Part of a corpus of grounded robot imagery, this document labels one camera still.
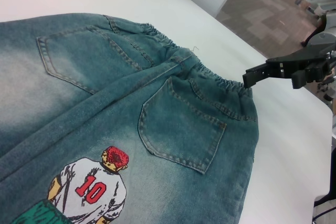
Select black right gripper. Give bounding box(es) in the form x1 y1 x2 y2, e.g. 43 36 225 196
243 40 336 90

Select blue denim shorts with print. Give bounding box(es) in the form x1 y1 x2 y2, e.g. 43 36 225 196
0 12 259 224

